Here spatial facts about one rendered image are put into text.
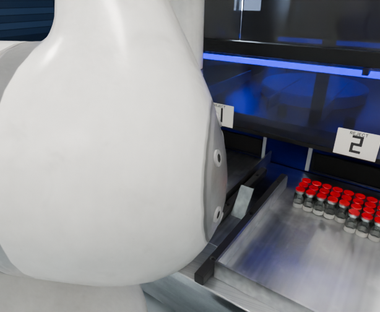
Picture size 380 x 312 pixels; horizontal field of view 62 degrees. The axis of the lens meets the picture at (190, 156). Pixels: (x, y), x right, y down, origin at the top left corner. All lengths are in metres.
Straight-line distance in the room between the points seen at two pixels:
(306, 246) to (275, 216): 0.10
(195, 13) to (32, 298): 0.51
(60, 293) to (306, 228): 0.54
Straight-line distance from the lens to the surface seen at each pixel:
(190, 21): 0.61
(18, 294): 0.24
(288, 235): 0.67
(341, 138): 0.77
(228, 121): 0.85
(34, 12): 1.03
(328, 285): 0.60
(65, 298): 0.24
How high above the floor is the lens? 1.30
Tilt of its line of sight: 27 degrees down
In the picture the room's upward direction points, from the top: straight up
